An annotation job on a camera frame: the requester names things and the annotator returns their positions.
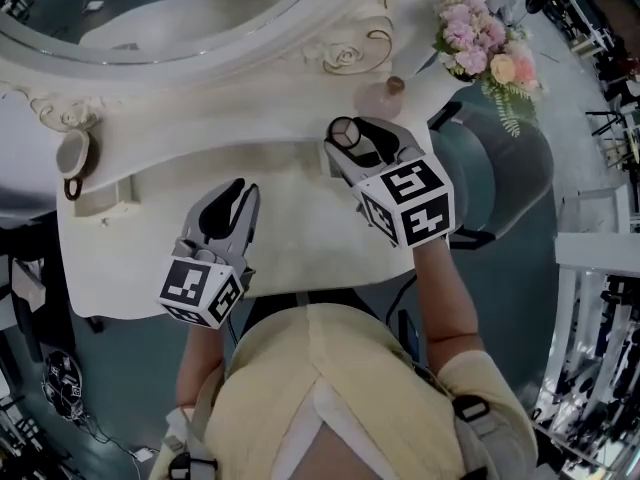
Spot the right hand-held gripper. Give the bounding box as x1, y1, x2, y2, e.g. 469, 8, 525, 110
323, 116, 456, 250

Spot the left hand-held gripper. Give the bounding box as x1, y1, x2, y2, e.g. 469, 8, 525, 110
158, 177, 262, 330

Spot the round black three-section container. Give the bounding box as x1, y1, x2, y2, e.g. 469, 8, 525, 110
327, 115, 362, 150

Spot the small white drawer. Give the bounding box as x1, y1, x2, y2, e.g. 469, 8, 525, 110
314, 137, 354, 183
73, 175, 136, 229

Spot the pink round perfume bottle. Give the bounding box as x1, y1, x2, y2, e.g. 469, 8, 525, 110
353, 76, 406, 119

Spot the white dressing table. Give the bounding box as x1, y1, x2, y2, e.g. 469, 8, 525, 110
0, 0, 464, 319

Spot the person's left forearm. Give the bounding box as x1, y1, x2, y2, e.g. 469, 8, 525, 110
174, 317, 226, 409

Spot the person's right forearm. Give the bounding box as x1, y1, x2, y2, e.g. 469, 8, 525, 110
409, 232, 484, 369

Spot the teal upholstered chair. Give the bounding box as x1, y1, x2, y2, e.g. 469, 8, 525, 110
427, 100, 556, 249

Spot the pink flower bouquet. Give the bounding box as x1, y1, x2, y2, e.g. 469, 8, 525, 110
432, 0, 546, 137

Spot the brown and white mug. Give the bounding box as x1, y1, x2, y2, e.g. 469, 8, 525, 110
53, 128, 104, 202

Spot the person's yellow top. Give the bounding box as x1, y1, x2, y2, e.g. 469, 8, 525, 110
147, 302, 539, 480

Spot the black office chair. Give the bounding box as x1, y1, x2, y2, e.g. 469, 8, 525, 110
0, 212, 76, 364

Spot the grey flat box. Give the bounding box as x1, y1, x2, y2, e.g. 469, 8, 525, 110
9, 260, 47, 314

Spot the person's white undershirt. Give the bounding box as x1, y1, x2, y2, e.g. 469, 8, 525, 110
284, 380, 376, 480

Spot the black and white gear bundle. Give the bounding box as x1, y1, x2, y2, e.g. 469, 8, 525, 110
42, 350, 86, 422

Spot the white display shelf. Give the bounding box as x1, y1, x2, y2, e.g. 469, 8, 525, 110
532, 187, 640, 480

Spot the oval white-framed mirror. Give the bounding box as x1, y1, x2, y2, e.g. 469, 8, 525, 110
0, 0, 396, 77

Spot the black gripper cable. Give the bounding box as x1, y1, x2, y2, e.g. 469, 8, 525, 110
224, 312, 241, 349
384, 272, 419, 324

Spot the grey harness strap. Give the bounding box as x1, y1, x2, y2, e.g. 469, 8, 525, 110
162, 407, 219, 480
452, 395, 501, 439

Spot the black floor cable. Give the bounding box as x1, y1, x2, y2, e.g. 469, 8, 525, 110
84, 417, 139, 457

